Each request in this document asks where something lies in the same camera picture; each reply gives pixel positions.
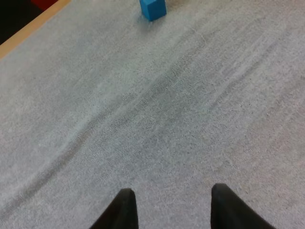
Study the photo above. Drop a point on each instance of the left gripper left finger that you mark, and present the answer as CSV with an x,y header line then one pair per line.
x,y
121,212

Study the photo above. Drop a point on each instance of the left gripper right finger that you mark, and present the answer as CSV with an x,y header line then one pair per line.
x,y
231,210

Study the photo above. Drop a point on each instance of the blue cube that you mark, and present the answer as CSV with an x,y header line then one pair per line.
x,y
153,9

